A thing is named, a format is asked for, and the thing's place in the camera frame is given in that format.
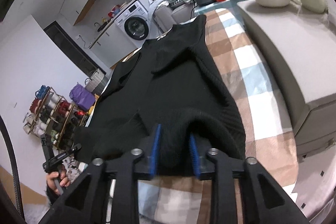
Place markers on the checked blanket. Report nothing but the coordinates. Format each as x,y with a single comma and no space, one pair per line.
249,98

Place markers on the gold metal shoe rack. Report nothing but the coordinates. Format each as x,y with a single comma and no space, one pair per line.
50,113

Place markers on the purple bag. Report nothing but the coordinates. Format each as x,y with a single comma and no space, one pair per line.
82,98

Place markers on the black tall cabinet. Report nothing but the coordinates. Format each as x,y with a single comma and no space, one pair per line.
71,45

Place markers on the grey sofa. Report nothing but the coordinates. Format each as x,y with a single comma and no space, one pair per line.
165,19

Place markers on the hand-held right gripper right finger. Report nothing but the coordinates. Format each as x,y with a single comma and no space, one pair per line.
194,154

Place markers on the light clothes heap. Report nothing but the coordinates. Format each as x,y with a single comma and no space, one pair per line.
168,1

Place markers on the grey upholstered bench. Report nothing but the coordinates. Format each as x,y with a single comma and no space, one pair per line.
288,56

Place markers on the white kitchen counter cabinet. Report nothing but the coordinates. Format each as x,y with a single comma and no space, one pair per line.
110,43

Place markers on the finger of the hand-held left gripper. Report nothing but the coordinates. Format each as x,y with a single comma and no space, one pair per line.
72,149

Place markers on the white washing machine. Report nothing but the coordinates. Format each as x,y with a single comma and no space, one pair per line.
134,22

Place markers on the black knit sweater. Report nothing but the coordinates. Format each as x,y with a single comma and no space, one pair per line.
170,82

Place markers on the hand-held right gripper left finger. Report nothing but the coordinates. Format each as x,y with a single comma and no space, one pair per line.
156,150

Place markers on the grey woven basket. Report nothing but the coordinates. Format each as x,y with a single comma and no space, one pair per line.
95,81

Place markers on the person's left hand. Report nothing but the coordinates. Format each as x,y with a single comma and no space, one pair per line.
52,183

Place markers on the glass side table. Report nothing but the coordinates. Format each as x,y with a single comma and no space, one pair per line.
210,8

